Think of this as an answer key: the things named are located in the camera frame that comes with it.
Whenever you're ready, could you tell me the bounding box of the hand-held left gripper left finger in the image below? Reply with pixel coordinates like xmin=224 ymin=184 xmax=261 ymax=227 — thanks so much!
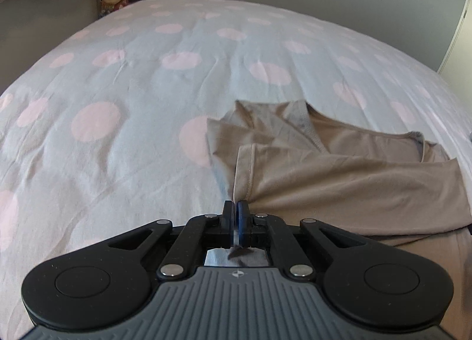
xmin=107 ymin=200 xmax=235 ymax=282

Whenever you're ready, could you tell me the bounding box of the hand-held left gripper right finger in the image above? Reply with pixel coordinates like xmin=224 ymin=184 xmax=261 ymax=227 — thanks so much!
xmin=236 ymin=199 xmax=366 ymax=282

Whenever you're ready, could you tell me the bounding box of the beige long-sleeve shirt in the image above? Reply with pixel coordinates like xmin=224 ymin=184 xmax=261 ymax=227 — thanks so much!
xmin=204 ymin=100 xmax=472 ymax=331

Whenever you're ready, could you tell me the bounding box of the polka-dot bed sheet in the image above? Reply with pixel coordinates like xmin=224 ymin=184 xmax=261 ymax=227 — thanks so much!
xmin=0 ymin=0 xmax=472 ymax=337

